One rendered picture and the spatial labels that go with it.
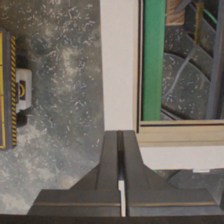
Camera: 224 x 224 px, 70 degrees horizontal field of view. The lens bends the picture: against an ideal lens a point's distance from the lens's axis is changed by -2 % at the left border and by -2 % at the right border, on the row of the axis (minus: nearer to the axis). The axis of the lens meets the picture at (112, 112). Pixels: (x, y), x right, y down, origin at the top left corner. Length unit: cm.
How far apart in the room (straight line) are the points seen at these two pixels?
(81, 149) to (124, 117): 113
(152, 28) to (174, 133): 19
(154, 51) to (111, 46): 10
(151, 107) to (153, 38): 12
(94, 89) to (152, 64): 91
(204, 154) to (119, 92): 17
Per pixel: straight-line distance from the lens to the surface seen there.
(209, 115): 74
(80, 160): 141
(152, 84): 31
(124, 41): 24
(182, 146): 29
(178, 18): 122
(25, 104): 123
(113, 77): 24
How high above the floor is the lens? 117
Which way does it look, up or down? 74 degrees down
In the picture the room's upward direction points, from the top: 175 degrees counter-clockwise
